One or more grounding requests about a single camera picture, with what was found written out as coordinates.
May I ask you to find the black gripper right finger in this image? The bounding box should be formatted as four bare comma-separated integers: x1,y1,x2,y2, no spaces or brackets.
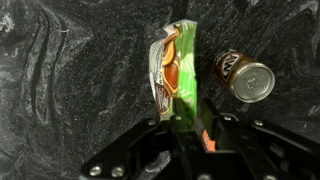
200,97,320,180

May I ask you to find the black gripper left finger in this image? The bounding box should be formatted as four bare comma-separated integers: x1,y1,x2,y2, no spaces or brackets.
79,97,202,180

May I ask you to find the brown root beer can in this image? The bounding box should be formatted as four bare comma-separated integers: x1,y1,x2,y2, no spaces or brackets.
212,49,277,104

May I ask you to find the green snack packet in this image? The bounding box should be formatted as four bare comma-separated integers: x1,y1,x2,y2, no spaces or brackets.
148,19,199,122

